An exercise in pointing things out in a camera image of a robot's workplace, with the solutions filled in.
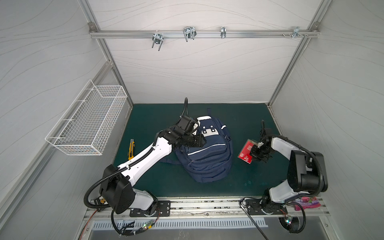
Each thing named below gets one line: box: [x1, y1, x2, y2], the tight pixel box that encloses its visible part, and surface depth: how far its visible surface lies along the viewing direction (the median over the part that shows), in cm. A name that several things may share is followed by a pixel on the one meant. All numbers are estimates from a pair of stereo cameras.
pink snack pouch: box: [294, 196, 321, 211], surface depth 76 cm
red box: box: [237, 139, 259, 165], surface depth 95 cm
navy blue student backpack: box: [160, 115, 233, 183], surface depth 83 cm
